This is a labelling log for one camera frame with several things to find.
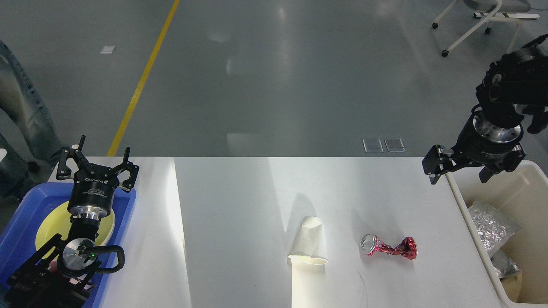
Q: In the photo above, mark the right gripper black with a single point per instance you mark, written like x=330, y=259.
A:
x=480, y=143

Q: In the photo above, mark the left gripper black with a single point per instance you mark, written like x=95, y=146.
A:
x=92, y=192

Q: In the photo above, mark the yellow plastic plate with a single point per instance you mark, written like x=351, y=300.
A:
x=58, y=222

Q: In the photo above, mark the pink mug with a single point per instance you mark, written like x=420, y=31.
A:
x=53, y=268

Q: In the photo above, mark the foil tray with paper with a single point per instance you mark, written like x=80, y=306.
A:
x=504, y=266

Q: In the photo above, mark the brown paper bag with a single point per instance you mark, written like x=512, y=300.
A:
x=513, y=285

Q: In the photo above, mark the white paper cup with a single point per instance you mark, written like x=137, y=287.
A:
x=309, y=245

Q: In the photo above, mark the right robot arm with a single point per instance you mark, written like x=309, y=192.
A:
x=513, y=87

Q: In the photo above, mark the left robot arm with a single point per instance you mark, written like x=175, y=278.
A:
x=57, y=274

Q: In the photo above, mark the white plastic bin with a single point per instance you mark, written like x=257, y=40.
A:
x=523, y=195

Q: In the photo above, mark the person in grey trousers sneakers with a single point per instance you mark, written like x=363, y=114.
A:
x=22, y=103

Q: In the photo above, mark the right floor outlet plate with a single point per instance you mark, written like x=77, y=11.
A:
x=395, y=145

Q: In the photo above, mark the floor outlet plate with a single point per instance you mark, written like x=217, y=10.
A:
x=395, y=145
x=373, y=146

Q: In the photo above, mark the blue plastic tray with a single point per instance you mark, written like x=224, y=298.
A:
x=18, y=238

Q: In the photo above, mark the left floor outlet plate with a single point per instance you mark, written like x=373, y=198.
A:
x=373, y=146

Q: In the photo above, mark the crushed red soda can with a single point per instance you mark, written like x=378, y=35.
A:
x=371, y=243

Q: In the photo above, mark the white rolling chair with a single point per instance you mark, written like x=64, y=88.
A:
x=496, y=11

